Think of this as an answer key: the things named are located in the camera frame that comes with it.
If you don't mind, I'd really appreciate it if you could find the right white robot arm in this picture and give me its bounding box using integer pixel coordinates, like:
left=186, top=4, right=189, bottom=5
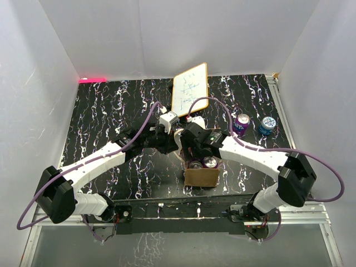
left=180, top=122, right=317, bottom=221

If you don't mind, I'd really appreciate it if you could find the blue beverage can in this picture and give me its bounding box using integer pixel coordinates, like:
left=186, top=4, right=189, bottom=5
left=258, top=116, right=276, bottom=136

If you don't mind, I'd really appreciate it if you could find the patterned canvas tote bag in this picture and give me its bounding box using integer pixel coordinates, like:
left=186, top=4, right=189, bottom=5
left=172, top=126, right=223, bottom=187

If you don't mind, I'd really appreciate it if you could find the small wood-framed whiteboard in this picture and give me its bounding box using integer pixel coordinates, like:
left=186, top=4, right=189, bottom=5
left=171, top=62, right=209, bottom=117

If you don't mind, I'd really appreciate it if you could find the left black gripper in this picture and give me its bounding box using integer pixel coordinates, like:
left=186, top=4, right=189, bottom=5
left=142, top=123, right=178, bottom=154

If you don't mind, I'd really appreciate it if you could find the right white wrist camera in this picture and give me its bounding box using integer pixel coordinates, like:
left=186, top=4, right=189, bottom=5
left=186, top=116, right=206, bottom=130

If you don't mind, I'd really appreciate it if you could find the purple can front right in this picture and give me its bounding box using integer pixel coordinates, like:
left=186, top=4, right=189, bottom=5
left=202, top=156, right=218, bottom=169

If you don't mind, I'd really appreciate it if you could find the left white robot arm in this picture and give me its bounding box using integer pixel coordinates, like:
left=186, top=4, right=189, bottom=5
left=36, top=123, right=179, bottom=224

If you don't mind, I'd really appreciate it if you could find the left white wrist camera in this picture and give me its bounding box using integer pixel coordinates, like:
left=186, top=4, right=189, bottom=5
left=159, top=111, right=179, bottom=133

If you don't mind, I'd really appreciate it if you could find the pink tape strip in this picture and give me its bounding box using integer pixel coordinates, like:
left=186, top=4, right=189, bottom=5
left=78, top=77, right=107, bottom=84

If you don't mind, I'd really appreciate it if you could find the black front base bar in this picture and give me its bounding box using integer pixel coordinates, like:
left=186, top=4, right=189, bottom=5
left=113, top=195, right=265, bottom=235

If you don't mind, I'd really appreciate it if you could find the purple can front left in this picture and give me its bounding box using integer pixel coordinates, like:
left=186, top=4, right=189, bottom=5
left=189, top=161, right=203, bottom=169

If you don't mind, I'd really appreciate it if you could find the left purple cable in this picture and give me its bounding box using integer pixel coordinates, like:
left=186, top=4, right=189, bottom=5
left=16, top=101, right=167, bottom=231

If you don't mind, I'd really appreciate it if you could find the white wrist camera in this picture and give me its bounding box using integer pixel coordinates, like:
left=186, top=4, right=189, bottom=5
left=186, top=116, right=206, bottom=130
left=159, top=111, right=179, bottom=133

